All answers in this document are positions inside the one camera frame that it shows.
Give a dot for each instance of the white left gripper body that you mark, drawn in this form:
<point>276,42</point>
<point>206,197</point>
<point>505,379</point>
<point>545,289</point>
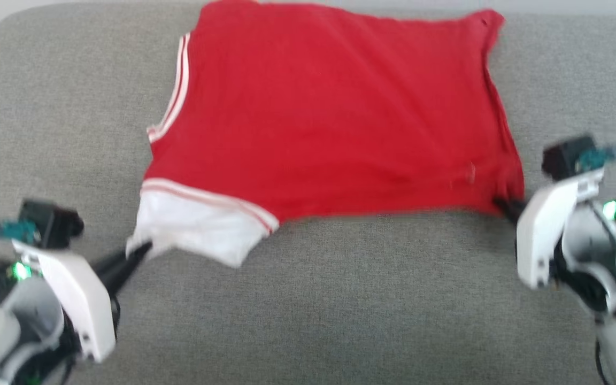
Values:
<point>81,299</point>

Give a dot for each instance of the grey fabric sofa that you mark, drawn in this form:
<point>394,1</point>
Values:
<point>340,310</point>

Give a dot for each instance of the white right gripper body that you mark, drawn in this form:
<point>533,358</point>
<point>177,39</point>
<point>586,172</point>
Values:
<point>540,235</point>

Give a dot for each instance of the red and white jersey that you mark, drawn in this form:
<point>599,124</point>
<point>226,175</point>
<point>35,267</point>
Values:
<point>340,117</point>

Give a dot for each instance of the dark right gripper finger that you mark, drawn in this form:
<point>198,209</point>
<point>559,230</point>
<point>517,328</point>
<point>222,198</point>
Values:
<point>512,214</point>
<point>514,205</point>

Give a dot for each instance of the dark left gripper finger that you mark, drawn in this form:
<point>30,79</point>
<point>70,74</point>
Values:
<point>121,275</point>
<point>118,261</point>

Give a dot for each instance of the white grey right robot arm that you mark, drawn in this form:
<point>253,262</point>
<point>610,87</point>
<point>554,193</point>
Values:
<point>586,246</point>

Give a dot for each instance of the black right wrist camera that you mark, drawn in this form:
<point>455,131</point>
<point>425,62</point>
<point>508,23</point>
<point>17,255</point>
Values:
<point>562,158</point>

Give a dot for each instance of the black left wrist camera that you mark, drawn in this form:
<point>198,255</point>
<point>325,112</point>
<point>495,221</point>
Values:
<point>51,222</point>

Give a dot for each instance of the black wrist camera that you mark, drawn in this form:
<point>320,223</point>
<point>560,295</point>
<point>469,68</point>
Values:
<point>562,158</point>
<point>51,222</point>

